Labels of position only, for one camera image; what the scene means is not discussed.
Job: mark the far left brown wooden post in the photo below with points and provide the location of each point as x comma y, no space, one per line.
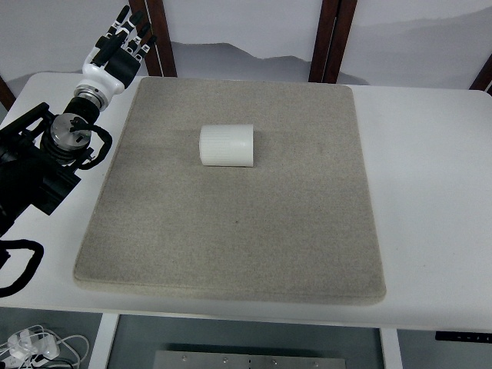
7,97

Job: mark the right brown wooden frame post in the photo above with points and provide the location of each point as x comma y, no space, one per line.
334,25

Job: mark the far right brown wooden post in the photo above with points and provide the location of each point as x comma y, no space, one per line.
483,80

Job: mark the black desk control panel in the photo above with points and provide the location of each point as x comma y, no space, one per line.
456,336

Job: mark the white power adapter with cables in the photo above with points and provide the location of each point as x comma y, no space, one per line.
39,347

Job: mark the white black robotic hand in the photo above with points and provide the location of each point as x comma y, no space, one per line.
115,75

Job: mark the beige felt mat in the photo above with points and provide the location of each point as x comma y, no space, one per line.
297,227

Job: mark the grey metal plate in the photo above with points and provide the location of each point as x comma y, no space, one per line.
194,359

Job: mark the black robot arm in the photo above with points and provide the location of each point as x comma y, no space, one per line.
41,152

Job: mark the white ribbed cup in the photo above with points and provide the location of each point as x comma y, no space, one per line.
227,145

